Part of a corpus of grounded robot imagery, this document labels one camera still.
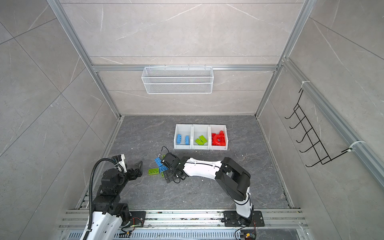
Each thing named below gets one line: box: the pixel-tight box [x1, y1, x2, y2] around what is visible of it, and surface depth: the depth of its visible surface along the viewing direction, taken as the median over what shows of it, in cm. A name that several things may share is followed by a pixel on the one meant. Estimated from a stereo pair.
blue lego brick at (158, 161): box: [154, 157, 163, 167], surface depth 95 cm
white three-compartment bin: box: [173, 124, 229, 151], surface depth 103 cm
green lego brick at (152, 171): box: [148, 168, 160, 175], surface depth 91 cm
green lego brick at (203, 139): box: [199, 135, 208, 144], surface depth 106 cm
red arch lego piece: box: [213, 130, 226, 146], surface depth 102 cm
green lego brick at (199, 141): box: [195, 138, 204, 146], surface depth 106 cm
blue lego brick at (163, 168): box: [159, 166, 169, 173], surface depth 92 cm
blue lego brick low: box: [185, 135, 190, 145], surface depth 103 cm
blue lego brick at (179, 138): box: [176, 134, 182, 144], surface depth 105 cm
